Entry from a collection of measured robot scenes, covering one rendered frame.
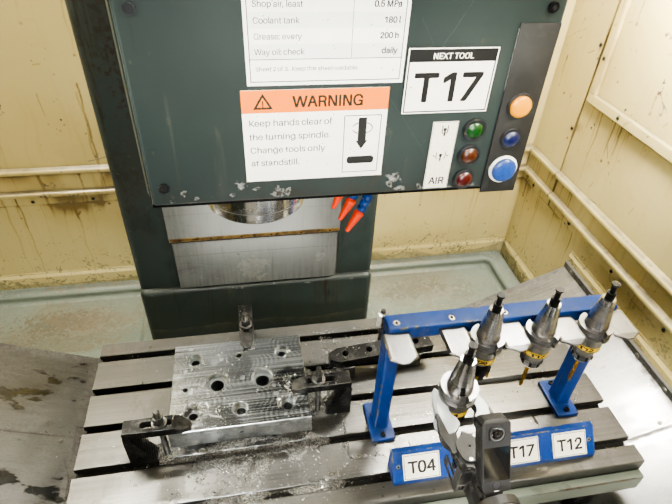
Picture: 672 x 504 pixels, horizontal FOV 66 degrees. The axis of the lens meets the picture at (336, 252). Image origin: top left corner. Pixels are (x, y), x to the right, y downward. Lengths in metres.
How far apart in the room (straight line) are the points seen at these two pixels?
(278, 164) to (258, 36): 0.14
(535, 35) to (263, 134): 0.30
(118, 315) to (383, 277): 0.99
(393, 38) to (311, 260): 1.03
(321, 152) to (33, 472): 1.21
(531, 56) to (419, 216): 1.44
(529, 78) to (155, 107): 0.39
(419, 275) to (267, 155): 1.57
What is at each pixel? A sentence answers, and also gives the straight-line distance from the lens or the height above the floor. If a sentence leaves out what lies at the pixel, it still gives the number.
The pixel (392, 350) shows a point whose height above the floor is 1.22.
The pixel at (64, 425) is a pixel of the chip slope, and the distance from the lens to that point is 1.66.
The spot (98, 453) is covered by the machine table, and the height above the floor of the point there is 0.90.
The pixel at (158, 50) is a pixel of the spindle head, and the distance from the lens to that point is 0.54.
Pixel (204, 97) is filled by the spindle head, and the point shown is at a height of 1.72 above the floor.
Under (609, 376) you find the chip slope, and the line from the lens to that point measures 1.63.
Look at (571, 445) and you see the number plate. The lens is 1.29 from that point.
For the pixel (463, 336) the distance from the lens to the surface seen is 1.00.
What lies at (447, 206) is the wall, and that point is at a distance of 2.02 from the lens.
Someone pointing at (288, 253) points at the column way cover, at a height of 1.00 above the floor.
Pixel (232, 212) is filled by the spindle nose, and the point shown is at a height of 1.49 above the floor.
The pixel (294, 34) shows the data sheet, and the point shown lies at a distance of 0.54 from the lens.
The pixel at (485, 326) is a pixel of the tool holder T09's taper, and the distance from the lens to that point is 0.97.
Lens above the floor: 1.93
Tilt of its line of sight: 39 degrees down
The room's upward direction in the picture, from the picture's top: 3 degrees clockwise
